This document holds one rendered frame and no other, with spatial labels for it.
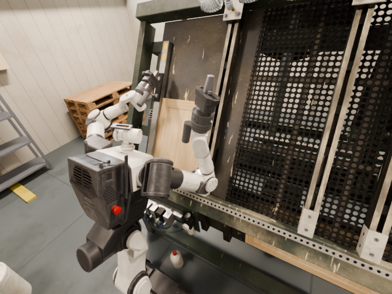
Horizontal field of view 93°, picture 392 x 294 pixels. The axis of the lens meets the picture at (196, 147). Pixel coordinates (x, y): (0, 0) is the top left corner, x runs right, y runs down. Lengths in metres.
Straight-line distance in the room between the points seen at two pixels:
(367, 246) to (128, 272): 1.11
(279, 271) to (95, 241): 1.50
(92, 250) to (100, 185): 0.33
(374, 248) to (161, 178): 0.90
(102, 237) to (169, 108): 0.87
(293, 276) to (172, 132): 1.52
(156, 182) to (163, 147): 0.67
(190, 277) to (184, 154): 1.12
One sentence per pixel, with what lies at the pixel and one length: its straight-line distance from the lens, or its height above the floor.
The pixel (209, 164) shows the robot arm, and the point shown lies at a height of 1.25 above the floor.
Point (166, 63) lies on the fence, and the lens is 1.45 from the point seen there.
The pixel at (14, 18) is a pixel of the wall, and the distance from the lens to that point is 4.43.
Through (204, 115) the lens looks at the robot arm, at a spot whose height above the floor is 1.51.
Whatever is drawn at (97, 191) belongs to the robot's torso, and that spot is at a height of 1.35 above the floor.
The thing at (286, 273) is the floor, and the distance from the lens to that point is 2.01.
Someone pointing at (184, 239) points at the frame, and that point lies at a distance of 1.90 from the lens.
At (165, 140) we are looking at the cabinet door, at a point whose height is 1.12.
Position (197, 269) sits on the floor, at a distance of 1.97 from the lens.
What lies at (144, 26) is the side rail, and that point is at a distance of 1.69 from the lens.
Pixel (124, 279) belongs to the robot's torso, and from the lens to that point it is 1.31.
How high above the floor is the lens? 1.81
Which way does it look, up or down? 35 degrees down
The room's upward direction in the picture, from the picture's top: 8 degrees counter-clockwise
